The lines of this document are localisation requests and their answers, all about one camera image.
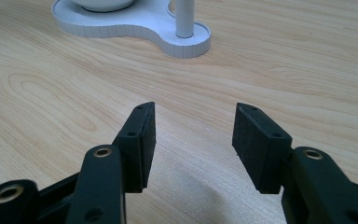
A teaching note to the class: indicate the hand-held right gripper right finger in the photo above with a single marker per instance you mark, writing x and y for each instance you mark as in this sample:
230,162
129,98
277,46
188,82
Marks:
258,149

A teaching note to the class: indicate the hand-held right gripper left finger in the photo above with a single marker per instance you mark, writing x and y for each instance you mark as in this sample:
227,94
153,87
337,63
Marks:
138,149

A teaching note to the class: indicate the white stand with post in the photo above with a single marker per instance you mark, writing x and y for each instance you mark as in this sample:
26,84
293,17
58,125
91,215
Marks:
143,25

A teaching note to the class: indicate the white bowl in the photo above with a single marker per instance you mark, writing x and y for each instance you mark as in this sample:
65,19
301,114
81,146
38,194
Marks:
102,4

